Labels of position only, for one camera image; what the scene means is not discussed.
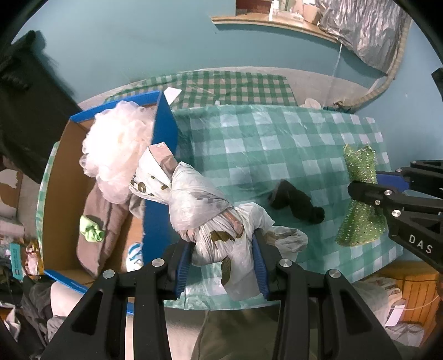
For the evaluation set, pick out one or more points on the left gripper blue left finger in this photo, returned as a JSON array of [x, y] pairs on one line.
[[182, 269]]

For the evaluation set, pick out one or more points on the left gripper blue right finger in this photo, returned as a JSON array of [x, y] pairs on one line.
[[259, 247]]

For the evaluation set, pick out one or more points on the patterned white plastic bag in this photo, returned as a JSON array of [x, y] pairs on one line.
[[200, 213]]

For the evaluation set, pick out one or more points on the green glitter scrub cloth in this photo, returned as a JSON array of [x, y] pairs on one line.
[[364, 221]]

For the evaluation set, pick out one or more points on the black sock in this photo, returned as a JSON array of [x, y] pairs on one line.
[[285, 195]]

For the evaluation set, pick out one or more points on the white mesh bath pouf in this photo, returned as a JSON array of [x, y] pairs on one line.
[[113, 146]]

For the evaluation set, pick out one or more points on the grey brown cushion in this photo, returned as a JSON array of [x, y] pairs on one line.
[[107, 232]]

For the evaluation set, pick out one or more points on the blue-edged cardboard box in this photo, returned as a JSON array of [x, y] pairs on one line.
[[65, 187]]

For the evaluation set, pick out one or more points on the light green microfiber cloth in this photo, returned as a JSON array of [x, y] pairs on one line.
[[90, 230]]

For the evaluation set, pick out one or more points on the teal checkered plastic tablecloth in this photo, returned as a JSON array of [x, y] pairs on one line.
[[245, 151]]

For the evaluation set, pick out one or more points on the dark green checkered cloth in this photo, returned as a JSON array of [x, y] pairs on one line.
[[206, 88]]

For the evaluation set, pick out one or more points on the white paper card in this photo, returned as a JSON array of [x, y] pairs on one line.
[[171, 94]]

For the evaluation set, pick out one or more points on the silver crinkled curtain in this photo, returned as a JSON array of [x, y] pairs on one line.
[[372, 29]]

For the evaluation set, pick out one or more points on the wooden window sill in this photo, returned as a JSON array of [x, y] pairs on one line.
[[276, 22]]

